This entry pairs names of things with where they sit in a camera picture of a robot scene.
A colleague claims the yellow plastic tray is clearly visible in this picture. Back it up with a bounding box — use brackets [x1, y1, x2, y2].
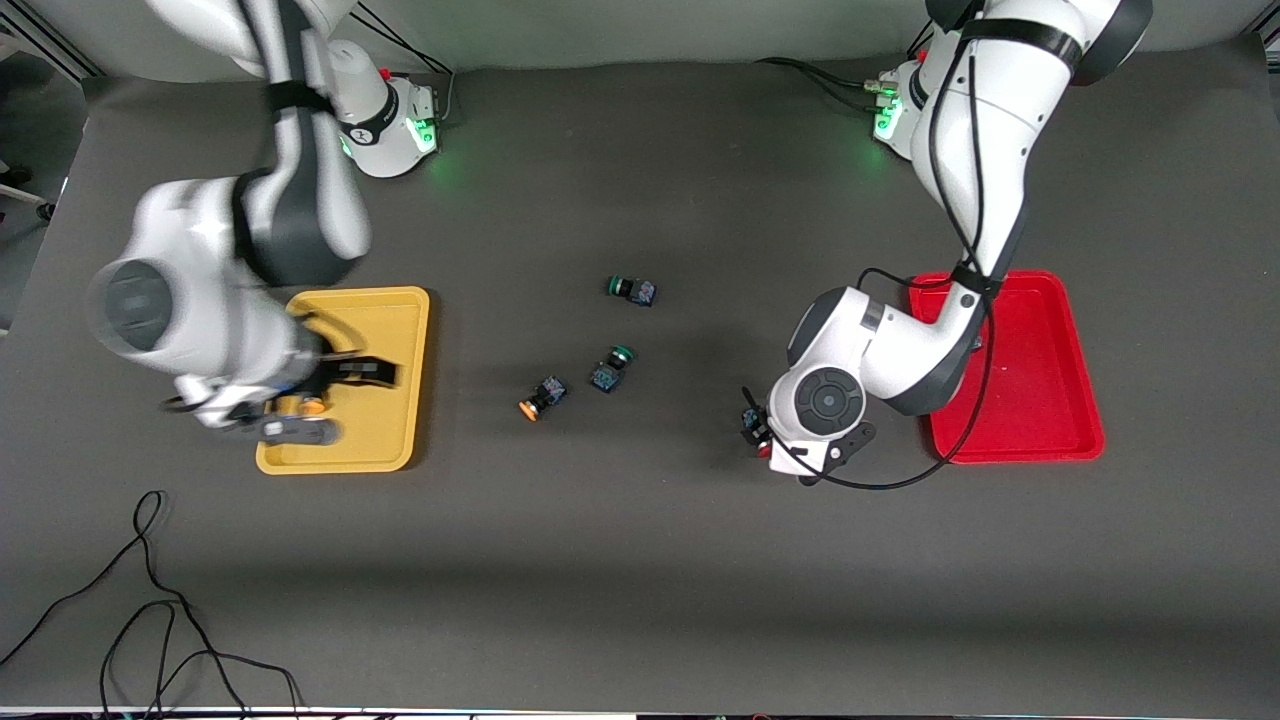
[256, 286, 431, 475]

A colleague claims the black base cable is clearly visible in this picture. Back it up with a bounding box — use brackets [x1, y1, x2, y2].
[755, 57, 896, 113]
[355, 0, 457, 129]

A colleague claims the red plastic tray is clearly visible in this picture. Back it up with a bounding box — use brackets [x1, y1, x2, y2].
[908, 270, 1107, 466]

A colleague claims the thin black loose cable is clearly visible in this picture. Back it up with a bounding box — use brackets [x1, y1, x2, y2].
[0, 490, 303, 720]

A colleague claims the dark grey table mat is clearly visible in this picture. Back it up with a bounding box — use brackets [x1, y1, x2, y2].
[0, 40, 1280, 713]

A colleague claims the black right base cable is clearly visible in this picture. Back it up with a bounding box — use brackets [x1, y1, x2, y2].
[355, 0, 457, 129]

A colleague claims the black left base cable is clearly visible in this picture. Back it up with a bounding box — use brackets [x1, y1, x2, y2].
[755, 57, 896, 113]

